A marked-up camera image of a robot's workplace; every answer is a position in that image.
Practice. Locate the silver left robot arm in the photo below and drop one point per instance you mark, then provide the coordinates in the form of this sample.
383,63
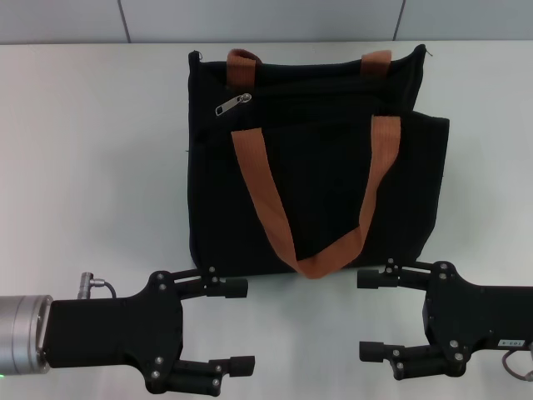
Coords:
21,333

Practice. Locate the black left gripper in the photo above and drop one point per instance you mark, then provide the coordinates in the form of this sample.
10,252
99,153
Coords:
112,329

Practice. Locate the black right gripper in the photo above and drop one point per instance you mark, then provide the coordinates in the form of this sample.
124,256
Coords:
466,316

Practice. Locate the silver zipper pull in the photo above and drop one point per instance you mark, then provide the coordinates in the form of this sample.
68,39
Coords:
231,106

